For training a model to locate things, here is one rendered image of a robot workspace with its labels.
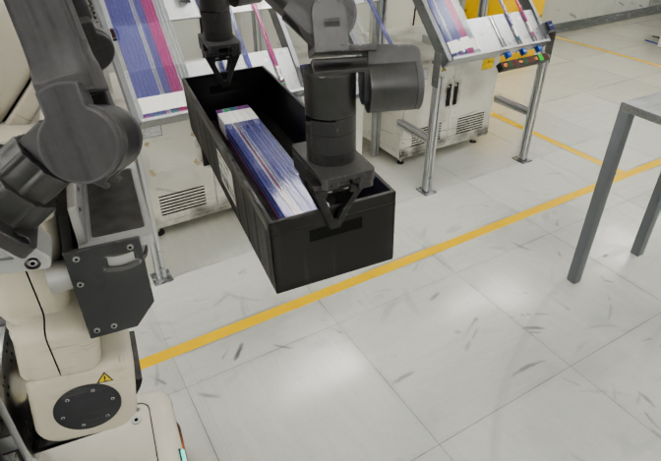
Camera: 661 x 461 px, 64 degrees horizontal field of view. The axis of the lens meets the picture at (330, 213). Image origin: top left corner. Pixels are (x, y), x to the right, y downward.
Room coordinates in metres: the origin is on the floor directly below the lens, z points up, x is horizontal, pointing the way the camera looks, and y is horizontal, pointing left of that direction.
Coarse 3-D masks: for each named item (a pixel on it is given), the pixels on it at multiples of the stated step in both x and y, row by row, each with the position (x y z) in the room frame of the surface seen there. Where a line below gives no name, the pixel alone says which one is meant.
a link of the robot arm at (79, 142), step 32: (32, 0) 0.53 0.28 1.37; (64, 0) 0.55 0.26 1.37; (32, 32) 0.52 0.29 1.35; (64, 32) 0.53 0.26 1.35; (32, 64) 0.51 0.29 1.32; (64, 64) 0.51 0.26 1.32; (96, 64) 0.55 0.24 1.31; (64, 96) 0.48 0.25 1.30; (96, 96) 0.56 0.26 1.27; (64, 128) 0.47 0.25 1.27; (96, 128) 0.48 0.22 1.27; (64, 160) 0.46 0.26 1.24; (96, 160) 0.46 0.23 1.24
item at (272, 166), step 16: (224, 112) 1.03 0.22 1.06; (240, 112) 1.02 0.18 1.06; (224, 128) 0.97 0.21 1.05; (240, 128) 0.95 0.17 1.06; (256, 128) 0.94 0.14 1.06; (240, 144) 0.87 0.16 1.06; (256, 144) 0.87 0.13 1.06; (272, 144) 0.87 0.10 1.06; (240, 160) 0.87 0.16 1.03; (256, 160) 0.81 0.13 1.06; (272, 160) 0.81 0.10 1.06; (288, 160) 0.81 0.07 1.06; (256, 176) 0.77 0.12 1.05; (272, 176) 0.76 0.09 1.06; (288, 176) 0.75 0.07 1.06; (272, 192) 0.71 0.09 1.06; (288, 192) 0.71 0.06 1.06; (304, 192) 0.70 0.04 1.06; (272, 208) 0.70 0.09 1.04; (288, 208) 0.66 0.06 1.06; (304, 208) 0.66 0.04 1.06
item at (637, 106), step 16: (640, 96) 1.81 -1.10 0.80; (656, 96) 1.81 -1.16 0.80; (624, 112) 1.75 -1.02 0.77; (640, 112) 1.70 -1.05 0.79; (656, 112) 1.67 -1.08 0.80; (624, 128) 1.73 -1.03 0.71; (608, 144) 1.77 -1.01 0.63; (624, 144) 1.75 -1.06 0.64; (608, 160) 1.75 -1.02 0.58; (608, 176) 1.73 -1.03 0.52; (608, 192) 1.75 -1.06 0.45; (656, 192) 1.95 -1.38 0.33; (592, 208) 1.75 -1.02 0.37; (656, 208) 1.93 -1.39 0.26; (592, 224) 1.73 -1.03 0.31; (640, 224) 1.96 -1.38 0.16; (592, 240) 1.75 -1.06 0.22; (640, 240) 1.94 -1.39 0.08; (576, 256) 1.76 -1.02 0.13; (576, 272) 1.74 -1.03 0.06
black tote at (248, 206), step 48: (192, 96) 0.95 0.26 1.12; (240, 96) 1.09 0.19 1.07; (288, 96) 0.95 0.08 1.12; (288, 144) 0.94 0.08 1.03; (240, 192) 0.65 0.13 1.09; (384, 192) 0.59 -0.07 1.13; (288, 240) 0.53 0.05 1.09; (336, 240) 0.56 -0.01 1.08; (384, 240) 0.59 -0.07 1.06; (288, 288) 0.53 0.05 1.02
